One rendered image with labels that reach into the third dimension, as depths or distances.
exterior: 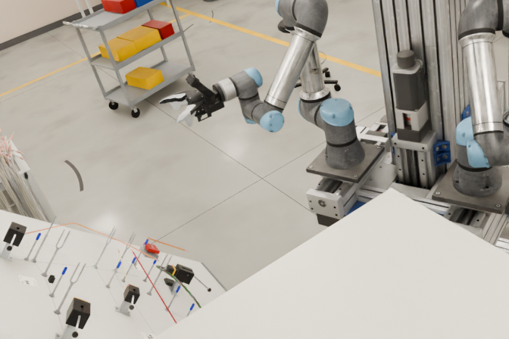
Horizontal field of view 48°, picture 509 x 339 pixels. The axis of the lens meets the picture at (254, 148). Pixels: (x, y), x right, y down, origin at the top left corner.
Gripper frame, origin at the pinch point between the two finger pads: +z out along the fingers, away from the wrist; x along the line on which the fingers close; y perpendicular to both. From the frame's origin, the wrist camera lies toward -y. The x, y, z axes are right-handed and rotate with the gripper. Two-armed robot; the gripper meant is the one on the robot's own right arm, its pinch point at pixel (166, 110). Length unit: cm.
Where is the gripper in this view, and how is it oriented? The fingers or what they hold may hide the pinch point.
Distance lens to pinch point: 192.9
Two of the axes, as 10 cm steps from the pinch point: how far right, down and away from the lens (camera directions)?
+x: -4.8, -4.8, 7.3
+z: -8.6, 4.2, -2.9
